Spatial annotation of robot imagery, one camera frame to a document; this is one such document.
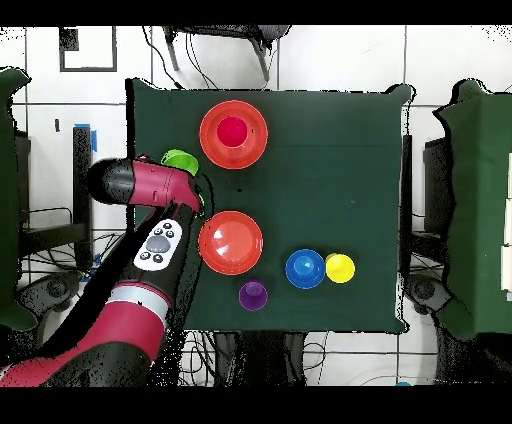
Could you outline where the small dark blue bowl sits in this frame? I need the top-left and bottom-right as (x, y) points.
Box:
(284, 248), (327, 290)

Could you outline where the small green bowl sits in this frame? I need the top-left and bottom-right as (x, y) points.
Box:
(160, 148), (200, 177)

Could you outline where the red cup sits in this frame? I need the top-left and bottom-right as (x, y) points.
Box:
(216, 116), (249, 148)

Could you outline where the purple cup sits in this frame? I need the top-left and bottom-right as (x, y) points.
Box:
(238, 278), (269, 312)

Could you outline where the black square floor frame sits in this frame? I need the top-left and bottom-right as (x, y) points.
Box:
(58, 25), (118, 73)

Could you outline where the grey chair base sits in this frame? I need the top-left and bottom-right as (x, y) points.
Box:
(15, 270), (87, 317)
(403, 273), (453, 317)

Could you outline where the black metal stand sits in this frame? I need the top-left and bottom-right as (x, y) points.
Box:
(401, 135), (453, 277)
(17, 125), (95, 273)

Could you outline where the tangle of floor cables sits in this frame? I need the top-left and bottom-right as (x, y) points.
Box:
(19, 229), (125, 289)

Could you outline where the green cloth covered table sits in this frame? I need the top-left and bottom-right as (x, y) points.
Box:
(0, 66), (38, 332)
(434, 78), (512, 341)

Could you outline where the large orange bowl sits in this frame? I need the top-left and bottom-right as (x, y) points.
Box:
(198, 99), (270, 171)
(198, 210), (265, 277)

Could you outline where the dark green table cloth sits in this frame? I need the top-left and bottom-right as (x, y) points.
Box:
(125, 77), (413, 335)

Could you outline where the tall smooth yellow cup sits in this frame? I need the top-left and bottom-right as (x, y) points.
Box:
(324, 252), (356, 284)

